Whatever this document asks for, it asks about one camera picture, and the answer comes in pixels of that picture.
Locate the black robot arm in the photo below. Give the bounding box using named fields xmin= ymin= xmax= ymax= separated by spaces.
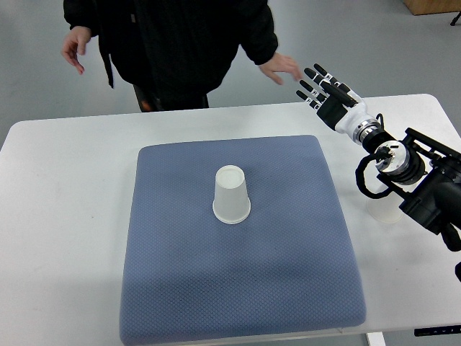
xmin=296 ymin=64 xmax=460 ymax=252

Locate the person's left hand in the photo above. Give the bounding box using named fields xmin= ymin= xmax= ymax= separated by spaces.
xmin=258 ymin=52 xmax=302 ymax=86

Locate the white paper cup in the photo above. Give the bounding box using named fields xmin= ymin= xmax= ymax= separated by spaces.
xmin=212 ymin=165 xmax=251 ymax=224
xmin=366 ymin=192 xmax=403 ymax=223

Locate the white table leg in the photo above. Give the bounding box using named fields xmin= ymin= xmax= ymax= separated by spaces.
xmin=366 ymin=332 xmax=386 ymax=346

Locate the black table control panel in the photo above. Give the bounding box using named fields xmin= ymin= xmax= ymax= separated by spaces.
xmin=413 ymin=324 xmax=461 ymax=337

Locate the person's right hand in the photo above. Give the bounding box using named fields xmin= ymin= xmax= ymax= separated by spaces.
xmin=61 ymin=26 xmax=91 ymax=75

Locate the brown cardboard box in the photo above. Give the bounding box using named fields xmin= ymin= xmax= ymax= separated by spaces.
xmin=403 ymin=0 xmax=460 ymax=15

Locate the white paper cup on mat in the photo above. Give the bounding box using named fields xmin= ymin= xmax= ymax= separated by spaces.
xmin=212 ymin=165 xmax=251 ymax=224

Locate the person in black jacket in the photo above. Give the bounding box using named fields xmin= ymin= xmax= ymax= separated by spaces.
xmin=63 ymin=1 xmax=278 ymax=103

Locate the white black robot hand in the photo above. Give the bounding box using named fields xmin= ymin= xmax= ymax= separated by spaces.
xmin=296 ymin=63 xmax=371 ymax=131

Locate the blue textured cushion mat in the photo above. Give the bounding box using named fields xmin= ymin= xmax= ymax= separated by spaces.
xmin=120 ymin=135 xmax=366 ymax=345

